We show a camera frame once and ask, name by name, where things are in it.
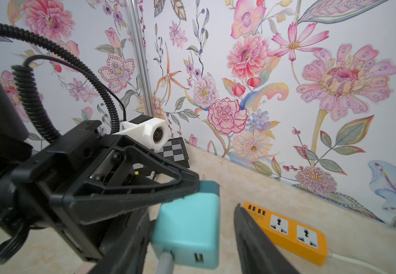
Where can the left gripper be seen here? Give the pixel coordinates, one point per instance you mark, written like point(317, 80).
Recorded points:
point(83, 184)

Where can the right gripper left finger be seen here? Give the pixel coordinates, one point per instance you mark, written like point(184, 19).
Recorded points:
point(127, 255)

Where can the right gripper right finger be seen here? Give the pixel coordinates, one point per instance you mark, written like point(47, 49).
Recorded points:
point(257, 253)

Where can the orange power strip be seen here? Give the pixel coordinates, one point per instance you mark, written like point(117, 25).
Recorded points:
point(293, 236)

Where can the teal USB charger plug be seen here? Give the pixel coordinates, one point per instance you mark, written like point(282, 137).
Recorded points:
point(187, 231)

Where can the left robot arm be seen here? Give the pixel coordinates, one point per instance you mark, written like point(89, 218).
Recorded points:
point(14, 150)

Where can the black white checkerboard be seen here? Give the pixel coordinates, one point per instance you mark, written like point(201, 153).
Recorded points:
point(174, 150)

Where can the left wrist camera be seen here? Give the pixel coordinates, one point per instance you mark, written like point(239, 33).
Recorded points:
point(151, 132)

